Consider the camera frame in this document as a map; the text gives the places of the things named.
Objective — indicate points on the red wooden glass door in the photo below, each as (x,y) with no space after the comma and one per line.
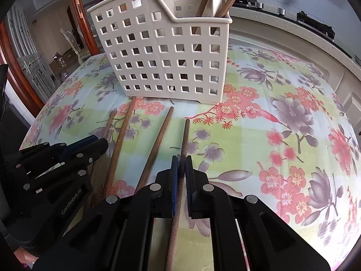
(76,0)

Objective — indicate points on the cream base cabinet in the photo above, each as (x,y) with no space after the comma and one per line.
(347,101)

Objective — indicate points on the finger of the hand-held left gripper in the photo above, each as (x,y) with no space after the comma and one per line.
(96,148)
(76,146)

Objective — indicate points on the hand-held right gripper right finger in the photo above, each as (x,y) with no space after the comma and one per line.
(188,176)

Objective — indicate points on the cream dining chair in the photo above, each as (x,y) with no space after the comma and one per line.
(72,45)

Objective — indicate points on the white perforated utensil basket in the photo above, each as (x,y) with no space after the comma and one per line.
(158,62)

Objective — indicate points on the black burner grate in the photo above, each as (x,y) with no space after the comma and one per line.
(316,24)

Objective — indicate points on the pale glass display cabinet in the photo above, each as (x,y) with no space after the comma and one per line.
(31,62)

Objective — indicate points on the silver stove knob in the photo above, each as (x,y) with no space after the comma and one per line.
(258,4)
(281,11)

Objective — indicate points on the brown cardboard box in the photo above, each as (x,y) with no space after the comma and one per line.
(60,62)

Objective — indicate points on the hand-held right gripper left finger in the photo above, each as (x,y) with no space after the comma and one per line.
(175,176)

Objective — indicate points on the floral tablecloth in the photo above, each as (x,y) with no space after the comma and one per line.
(282,118)

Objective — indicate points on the white ceramic spoon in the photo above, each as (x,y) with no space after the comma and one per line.
(215,2)

